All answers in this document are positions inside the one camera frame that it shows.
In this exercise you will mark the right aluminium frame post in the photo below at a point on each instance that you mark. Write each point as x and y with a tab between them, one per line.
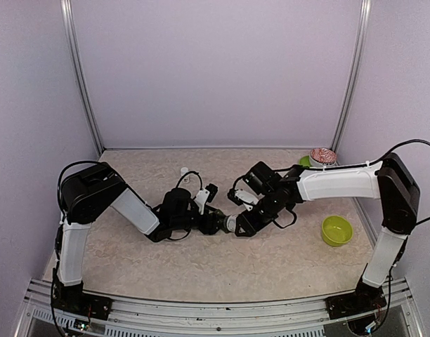
365	9

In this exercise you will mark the orange grey-capped supplement bottle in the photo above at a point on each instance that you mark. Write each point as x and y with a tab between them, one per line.
230	224

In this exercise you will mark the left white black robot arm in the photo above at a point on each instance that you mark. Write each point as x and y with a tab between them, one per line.
85	195

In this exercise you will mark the green saucer plate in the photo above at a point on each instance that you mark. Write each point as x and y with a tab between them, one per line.
305	161

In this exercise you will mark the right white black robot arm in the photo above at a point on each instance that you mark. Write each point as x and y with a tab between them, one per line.
386	179

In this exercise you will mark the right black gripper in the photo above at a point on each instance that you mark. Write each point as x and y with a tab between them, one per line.
247	224

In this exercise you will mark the green weekly pill organizer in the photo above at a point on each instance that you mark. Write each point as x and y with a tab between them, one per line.
219	215

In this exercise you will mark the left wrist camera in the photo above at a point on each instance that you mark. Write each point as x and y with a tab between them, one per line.
212	190

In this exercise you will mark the front aluminium rail base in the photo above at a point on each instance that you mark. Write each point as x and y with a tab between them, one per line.
131	316

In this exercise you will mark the small white pill bottle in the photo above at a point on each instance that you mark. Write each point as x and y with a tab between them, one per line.
185	176

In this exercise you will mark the aluminium frame post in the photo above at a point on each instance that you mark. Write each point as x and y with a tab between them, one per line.
365	9
73	45

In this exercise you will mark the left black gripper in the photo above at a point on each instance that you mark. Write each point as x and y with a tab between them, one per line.
212	228

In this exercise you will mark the red patterned white bowl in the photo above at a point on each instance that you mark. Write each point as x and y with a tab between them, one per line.
322	157

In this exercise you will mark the left aluminium frame post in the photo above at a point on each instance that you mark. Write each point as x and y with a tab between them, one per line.
73	45

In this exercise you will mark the lime green bowl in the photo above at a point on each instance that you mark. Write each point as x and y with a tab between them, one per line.
336	231

